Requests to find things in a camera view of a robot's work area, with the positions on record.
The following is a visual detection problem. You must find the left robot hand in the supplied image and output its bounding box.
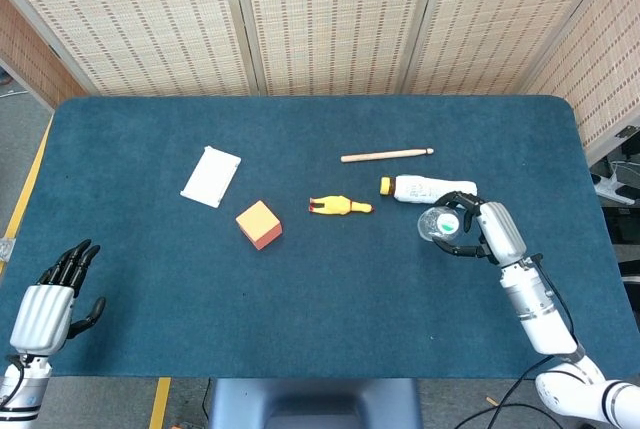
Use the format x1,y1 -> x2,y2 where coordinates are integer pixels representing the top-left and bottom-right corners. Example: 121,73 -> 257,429
9,238 -> 107,355

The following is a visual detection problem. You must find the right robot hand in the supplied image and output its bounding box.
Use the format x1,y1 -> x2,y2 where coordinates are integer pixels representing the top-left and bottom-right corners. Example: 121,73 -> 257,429
431,190 -> 529,267

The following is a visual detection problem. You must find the clear plastic cup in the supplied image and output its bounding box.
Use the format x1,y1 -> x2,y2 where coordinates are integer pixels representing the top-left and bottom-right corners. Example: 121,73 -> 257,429
417,205 -> 465,244

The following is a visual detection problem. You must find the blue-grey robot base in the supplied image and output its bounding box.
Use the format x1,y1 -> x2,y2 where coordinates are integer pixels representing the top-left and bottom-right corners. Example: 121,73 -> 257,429
207,376 -> 424,429

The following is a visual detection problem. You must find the white yellow-capped bottle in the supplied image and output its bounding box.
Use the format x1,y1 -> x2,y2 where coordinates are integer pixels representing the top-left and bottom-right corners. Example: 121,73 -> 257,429
379,173 -> 479,208

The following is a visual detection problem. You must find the wooden stick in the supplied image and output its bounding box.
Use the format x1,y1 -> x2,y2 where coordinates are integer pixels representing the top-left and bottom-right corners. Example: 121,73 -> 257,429
340,147 -> 435,164

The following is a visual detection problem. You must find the yellow rubber chicken toy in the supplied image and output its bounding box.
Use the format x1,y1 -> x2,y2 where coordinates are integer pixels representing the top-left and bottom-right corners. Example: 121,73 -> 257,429
307,194 -> 374,217

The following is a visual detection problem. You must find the blue table cloth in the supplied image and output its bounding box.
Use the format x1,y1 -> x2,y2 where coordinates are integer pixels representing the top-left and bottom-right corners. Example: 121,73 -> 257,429
0,94 -> 640,380

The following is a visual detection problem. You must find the orange cube block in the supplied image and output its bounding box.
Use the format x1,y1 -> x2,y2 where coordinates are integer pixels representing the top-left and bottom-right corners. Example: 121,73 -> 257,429
235,200 -> 284,251

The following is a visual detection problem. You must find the woven folding screen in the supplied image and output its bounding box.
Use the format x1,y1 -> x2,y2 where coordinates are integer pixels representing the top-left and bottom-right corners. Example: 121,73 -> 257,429
0,0 -> 640,163

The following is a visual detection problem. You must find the black cable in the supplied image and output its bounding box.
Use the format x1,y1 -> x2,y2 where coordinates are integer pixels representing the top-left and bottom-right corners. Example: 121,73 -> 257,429
452,354 -> 556,429

